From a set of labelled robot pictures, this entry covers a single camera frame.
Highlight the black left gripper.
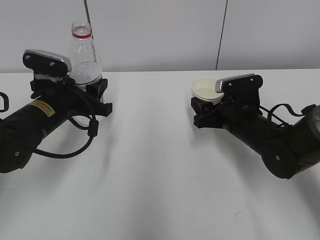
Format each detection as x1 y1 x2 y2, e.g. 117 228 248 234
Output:
30 76 113 118

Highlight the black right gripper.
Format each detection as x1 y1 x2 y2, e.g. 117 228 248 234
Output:
190 97 265 133

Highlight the white paper cup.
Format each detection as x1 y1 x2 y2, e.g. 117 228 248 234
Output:
191 76 224 105

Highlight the clear plastic water bottle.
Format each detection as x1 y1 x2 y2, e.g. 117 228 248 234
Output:
67 20 106 126

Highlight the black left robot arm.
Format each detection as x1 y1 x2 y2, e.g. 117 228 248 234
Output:
0 76 113 174

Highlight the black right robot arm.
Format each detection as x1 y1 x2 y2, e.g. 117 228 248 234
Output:
191 97 320 179

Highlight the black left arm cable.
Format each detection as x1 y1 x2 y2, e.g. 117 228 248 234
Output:
0 84 100 160

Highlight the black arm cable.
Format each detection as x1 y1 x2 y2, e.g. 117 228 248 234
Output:
258 102 305 127
0 84 100 160

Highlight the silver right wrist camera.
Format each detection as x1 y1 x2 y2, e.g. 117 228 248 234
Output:
215 73 263 108

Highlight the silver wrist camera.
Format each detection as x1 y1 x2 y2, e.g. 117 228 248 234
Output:
22 49 72 78
215 73 263 108

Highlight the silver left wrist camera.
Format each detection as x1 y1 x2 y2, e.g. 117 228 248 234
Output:
22 49 72 78

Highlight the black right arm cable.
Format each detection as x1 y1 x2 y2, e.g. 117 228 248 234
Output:
258 102 305 127

